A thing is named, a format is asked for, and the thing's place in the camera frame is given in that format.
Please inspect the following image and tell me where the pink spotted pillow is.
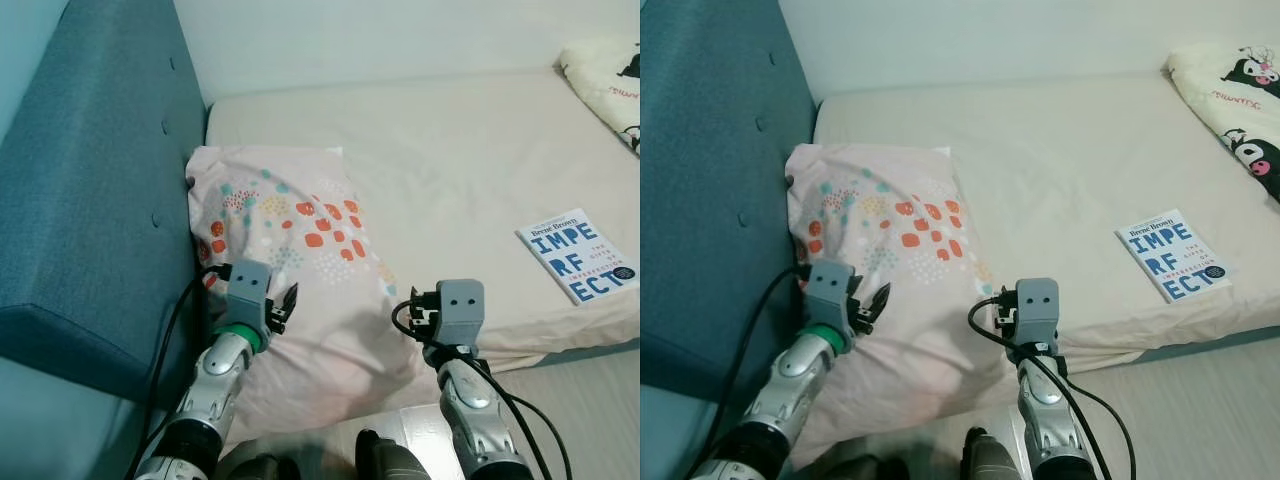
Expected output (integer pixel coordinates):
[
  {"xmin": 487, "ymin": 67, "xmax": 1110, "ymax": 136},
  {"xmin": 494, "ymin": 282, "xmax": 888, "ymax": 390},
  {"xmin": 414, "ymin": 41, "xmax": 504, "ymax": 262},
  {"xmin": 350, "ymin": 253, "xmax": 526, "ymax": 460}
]
[
  {"xmin": 185, "ymin": 145, "xmax": 426, "ymax": 451},
  {"xmin": 785, "ymin": 143, "xmax": 1021, "ymax": 466}
]

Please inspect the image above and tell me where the robot right leg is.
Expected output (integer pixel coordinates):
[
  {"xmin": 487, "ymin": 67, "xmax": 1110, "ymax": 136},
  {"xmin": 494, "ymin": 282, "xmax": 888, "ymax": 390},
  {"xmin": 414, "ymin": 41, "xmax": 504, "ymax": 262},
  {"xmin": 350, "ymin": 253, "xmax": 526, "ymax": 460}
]
[
  {"xmin": 355, "ymin": 428, "xmax": 431, "ymax": 480},
  {"xmin": 962, "ymin": 425, "xmax": 1031, "ymax": 480}
]

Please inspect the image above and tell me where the robot leg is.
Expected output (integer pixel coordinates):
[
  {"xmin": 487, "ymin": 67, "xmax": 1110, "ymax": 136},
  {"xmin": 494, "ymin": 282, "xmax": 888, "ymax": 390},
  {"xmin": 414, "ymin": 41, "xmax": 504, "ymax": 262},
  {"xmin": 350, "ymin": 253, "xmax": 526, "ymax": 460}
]
[
  {"xmin": 220, "ymin": 453, "xmax": 301, "ymax": 480},
  {"xmin": 830, "ymin": 455, "xmax": 911, "ymax": 480},
  {"xmin": 355, "ymin": 428, "xmax": 431, "ymax": 480},
  {"xmin": 962, "ymin": 425, "xmax": 1031, "ymax": 480}
]

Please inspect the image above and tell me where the robot left leg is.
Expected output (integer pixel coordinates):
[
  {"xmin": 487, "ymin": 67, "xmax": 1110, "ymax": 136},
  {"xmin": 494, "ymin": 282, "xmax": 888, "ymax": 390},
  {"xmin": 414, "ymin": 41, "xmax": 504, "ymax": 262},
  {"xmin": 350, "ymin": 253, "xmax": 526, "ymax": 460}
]
[
  {"xmin": 220, "ymin": 453, "xmax": 301, "ymax": 480},
  {"xmin": 830, "ymin": 455, "xmax": 911, "ymax": 480}
]

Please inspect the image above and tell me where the white bed mattress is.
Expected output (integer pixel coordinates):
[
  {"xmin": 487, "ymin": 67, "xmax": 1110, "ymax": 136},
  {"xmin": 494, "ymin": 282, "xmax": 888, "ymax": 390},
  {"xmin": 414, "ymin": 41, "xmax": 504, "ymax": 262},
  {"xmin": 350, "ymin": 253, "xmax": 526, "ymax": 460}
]
[
  {"xmin": 812, "ymin": 68, "xmax": 1280, "ymax": 361},
  {"xmin": 205, "ymin": 68, "xmax": 641, "ymax": 371}
]

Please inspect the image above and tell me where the blue white paperback book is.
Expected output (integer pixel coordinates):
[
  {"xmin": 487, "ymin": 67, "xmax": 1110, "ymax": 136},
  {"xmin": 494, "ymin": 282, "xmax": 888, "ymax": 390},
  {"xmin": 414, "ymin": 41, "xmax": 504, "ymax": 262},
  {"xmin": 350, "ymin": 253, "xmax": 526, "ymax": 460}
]
[
  {"xmin": 516, "ymin": 208, "xmax": 641, "ymax": 306},
  {"xmin": 1115, "ymin": 208, "xmax": 1233, "ymax": 304}
]

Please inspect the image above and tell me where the cream cartoon print blanket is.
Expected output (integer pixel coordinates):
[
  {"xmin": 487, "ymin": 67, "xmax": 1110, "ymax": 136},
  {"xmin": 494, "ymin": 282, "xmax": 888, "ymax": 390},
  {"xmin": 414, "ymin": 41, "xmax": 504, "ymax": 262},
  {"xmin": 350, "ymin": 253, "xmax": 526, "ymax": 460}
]
[
  {"xmin": 556, "ymin": 38, "xmax": 641, "ymax": 156},
  {"xmin": 1165, "ymin": 42, "xmax": 1280, "ymax": 206}
]

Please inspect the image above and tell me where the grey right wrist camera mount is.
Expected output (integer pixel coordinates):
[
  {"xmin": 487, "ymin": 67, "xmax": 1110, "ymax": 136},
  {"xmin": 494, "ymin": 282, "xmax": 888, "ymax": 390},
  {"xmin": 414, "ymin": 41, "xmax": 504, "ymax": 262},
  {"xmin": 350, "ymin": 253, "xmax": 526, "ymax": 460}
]
[
  {"xmin": 1015, "ymin": 278, "xmax": 1061, "ymax": 349},
  {"xmin": 437, "ymin": 279, "xmax": 486, "ymax": 349}
]

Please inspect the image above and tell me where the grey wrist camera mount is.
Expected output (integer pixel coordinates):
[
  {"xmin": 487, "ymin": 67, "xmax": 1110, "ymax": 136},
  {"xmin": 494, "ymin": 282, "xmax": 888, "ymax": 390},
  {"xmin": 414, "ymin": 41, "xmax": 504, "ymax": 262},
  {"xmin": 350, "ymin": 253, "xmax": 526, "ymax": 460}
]
[
  {"xmin": 1015, "ymin": 278, "xmax": 1061, "ymax": 349},
  {"xmin": 225, "ymin": 260, "xmax": 273, "ymax": 331},
  {"xmin": 805, "ymin": 260, "xmax": 856, "ymax": 331},
  {"xmin": 437, "ymin": 279, "xmax": 486, "ymax": 349}
]

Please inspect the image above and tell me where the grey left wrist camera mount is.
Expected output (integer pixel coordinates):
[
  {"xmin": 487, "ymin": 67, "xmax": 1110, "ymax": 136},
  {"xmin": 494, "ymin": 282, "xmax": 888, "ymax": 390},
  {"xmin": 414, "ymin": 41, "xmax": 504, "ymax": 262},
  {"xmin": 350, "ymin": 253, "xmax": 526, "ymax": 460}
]
[
  {"xmin": 805, "ymin": 260, "xmax": 856, "ymax": 331},
  {"xmin": 225, "ymin": 260, "xmax": 273, "ymax": 331}
]

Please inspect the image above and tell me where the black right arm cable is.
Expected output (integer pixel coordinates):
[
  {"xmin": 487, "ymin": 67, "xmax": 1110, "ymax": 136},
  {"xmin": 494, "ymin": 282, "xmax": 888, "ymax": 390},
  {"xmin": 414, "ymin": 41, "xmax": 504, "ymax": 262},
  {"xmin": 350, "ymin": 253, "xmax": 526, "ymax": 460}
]
[
  {"xmin": 968, "ymin": 295, "xmax": 1139, "ymax": 480},
  {"xmin": 392, "ymin": 295, "xmax": 573, "ymax": 480}
]

